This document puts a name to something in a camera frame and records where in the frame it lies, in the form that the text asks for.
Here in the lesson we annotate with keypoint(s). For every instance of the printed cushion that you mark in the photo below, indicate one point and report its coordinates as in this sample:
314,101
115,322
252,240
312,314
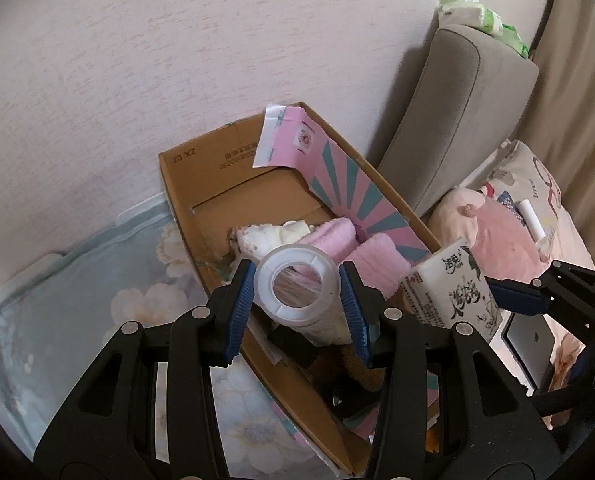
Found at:
537,180

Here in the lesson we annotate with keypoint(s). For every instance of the beige curtain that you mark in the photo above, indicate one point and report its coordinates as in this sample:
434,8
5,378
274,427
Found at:
577,135

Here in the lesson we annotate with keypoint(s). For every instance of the white printed tissue pack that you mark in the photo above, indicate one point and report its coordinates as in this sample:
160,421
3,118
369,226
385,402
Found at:
450,290

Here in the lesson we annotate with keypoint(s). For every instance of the pink fleece towel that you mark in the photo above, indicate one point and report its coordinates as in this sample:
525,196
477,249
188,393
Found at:
332,245
377,265

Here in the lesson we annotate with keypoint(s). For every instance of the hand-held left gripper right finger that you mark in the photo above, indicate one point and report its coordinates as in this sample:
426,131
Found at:
355,312

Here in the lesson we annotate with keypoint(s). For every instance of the green wipes pack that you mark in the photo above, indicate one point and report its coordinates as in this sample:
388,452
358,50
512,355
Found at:
515,40

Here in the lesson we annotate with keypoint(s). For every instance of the floral bedsheet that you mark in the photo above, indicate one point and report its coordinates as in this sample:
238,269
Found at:
102,280

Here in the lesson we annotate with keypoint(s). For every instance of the pink pig plush pillow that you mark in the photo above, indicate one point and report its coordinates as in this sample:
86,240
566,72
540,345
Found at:
497,235

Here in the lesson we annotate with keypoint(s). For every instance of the grey laptop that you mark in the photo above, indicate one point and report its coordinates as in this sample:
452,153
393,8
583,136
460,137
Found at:
530,350

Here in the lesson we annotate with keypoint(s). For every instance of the cardboard box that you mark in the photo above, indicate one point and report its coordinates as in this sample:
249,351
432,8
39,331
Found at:
217,180

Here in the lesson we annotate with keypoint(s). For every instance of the grey sofa armrest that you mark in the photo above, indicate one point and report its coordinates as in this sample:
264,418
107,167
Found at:
457,110

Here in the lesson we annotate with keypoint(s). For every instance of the white tube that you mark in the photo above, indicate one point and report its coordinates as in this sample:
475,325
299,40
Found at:
532,220

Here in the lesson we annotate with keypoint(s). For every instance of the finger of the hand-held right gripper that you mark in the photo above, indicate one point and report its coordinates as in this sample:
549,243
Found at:
570,370
515,297

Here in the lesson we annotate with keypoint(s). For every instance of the white green tissue pack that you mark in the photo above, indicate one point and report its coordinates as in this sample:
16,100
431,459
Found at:
470,7

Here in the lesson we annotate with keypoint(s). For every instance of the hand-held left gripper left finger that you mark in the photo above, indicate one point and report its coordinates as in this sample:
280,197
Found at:
240,302

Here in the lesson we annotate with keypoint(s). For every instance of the clear tape roll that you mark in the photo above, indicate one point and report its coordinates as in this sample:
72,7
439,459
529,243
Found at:
295,285

